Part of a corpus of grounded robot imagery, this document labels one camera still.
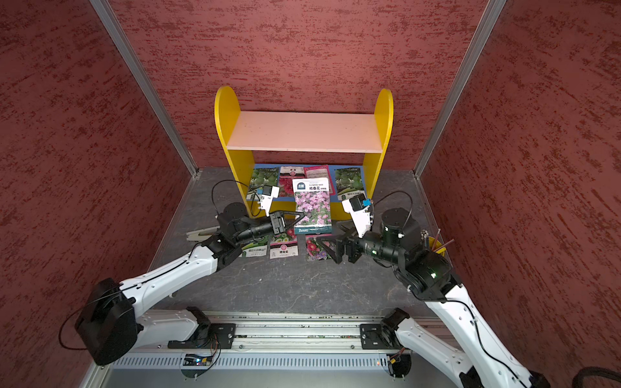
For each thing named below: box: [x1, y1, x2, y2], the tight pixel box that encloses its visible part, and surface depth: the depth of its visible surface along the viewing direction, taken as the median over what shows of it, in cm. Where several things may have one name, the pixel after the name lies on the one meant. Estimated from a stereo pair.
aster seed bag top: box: [269, 227, 299, 260], surface depth 96 cm
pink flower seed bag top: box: [304, 233, 337, 262], surface depth 94 cm
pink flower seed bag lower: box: [278, 165, 305, 198], surface depth 102 cm
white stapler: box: [185, 225, 221, 242], surface depth 97 cm
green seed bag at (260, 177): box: [245, 166, 279, 201], surface depth 99 cm
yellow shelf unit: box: [214, 86, 394, 218], surface depth 78 cm
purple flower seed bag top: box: [291, 177, 333, 236], surface depth 71 cm
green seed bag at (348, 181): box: [334, 167, 368, 202], surface depth 100 cm
